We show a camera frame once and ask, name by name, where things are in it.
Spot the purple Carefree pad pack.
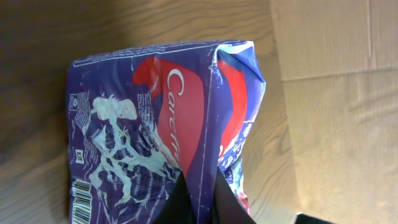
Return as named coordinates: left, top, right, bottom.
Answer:
left=66, top=40, right=266, bottom=223

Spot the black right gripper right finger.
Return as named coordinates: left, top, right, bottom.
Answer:
left=214, top=168, right=256, bottom=224

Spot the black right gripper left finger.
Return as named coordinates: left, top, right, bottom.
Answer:
left=153, top=174, right=195, bottom=224

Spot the brown cardboard box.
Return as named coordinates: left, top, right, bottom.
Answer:
left=271, top=0, right=397, bottom=223

